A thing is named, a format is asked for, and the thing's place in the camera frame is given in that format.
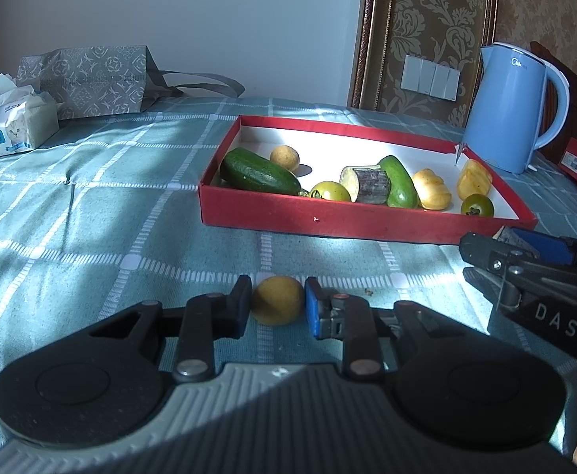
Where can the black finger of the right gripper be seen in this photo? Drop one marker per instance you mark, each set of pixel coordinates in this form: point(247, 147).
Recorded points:
point(504, 255)

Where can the light blue electric kettle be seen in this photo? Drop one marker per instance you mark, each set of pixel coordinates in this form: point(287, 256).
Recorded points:
point(505, 119)

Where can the white tissue pack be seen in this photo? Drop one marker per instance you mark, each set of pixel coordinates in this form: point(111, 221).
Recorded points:
point(27, 117)

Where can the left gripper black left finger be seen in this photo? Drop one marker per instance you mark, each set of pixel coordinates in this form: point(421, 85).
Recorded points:
point(206, 318)

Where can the red shallow cardboard box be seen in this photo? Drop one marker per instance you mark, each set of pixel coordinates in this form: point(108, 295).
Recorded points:
point(325, 148)

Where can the small round yellow potato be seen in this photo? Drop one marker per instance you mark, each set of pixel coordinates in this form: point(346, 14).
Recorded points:
point(286, 157)

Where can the short green cucumber piece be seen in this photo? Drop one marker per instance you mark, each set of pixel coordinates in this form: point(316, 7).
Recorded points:
point(402, 192)

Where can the grey-skinned eggplant piece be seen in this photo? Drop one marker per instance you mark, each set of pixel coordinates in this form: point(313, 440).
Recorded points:
point(366, 184)

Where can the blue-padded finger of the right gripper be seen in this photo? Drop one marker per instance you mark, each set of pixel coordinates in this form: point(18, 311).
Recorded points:
point(542, 246)

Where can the long dark green cucumber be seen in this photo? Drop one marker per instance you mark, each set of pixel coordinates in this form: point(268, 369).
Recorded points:
point(246, 170)

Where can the white wall switch panel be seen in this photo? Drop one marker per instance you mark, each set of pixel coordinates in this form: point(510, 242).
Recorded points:
point(430, 78)

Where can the grey patterned paper bag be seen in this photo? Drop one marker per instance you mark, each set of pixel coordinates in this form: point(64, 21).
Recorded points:
point(100, 81)

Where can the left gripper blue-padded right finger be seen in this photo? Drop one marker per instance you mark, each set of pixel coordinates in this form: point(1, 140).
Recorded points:
point(350, 319)

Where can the yellow-green tomato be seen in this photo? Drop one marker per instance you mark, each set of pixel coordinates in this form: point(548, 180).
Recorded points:
point(331, 191)

